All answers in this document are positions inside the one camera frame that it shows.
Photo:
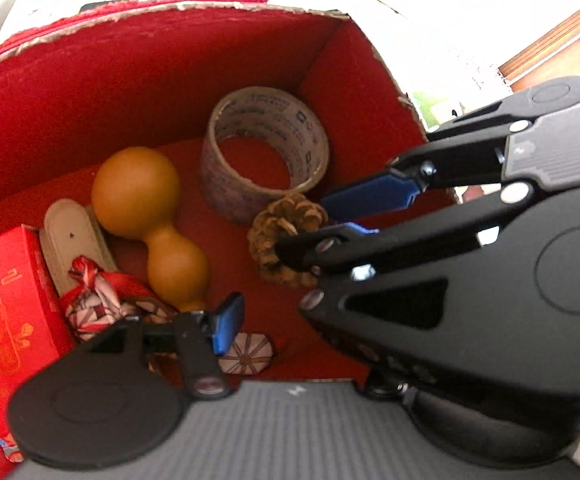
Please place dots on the round patterned pad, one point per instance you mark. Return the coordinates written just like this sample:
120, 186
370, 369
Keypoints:
250, 352

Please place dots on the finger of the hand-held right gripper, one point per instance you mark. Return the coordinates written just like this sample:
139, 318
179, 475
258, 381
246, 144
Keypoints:
370, 195
360, 232

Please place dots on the brown gourd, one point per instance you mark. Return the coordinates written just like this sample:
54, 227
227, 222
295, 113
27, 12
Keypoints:
134, 195

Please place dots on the brown wooden furniture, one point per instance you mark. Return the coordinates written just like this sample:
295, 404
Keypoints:
555, 45

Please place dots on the small red gift box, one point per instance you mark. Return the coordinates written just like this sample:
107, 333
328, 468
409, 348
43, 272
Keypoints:
4, 310

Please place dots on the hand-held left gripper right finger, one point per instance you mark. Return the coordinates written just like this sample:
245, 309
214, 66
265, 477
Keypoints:
385, 389

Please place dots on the white oval case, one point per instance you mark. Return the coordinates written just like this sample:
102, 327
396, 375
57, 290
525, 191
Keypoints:
69, 235

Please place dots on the red cardboard box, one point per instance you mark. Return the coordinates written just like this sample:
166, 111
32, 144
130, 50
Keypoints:
119, 85

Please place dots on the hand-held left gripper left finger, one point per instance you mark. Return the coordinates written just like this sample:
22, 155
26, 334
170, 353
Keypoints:
229, 321

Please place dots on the brown pinecone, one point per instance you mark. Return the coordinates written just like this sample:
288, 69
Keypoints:
270, 225

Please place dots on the red white patterned pouch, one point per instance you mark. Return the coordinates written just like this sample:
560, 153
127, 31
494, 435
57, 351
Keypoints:
99, 300

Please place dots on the clear packing tape roll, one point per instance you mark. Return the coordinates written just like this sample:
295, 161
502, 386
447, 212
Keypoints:
219, 180

